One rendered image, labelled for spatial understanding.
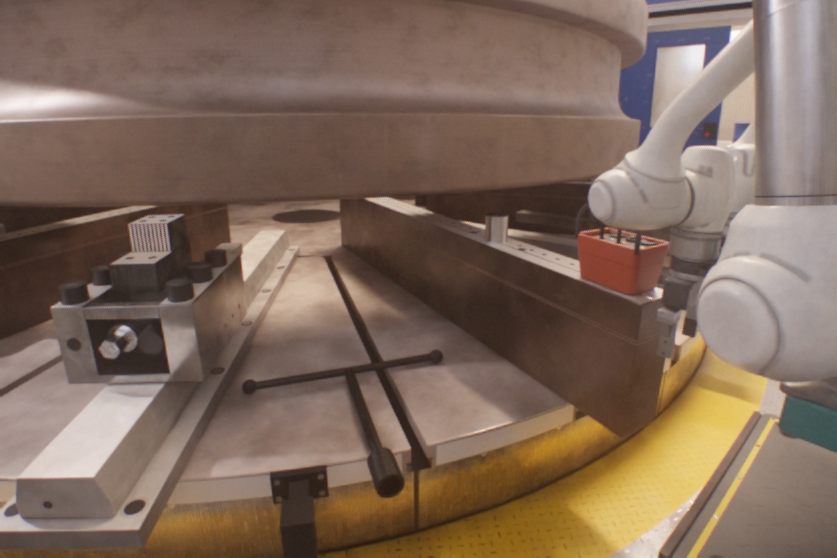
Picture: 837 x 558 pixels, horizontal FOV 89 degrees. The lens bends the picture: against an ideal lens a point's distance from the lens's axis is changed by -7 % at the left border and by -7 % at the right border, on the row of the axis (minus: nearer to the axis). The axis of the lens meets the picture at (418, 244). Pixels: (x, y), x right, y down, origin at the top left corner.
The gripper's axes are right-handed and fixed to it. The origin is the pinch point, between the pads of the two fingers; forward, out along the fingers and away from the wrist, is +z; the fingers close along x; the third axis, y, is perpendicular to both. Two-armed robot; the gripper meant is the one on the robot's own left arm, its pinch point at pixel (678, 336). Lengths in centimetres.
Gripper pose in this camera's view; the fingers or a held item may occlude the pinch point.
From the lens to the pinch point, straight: 106.8
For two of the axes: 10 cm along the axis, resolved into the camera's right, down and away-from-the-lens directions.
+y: -6.5, -2.0, 7.4
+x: -7.6, 1.7, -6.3
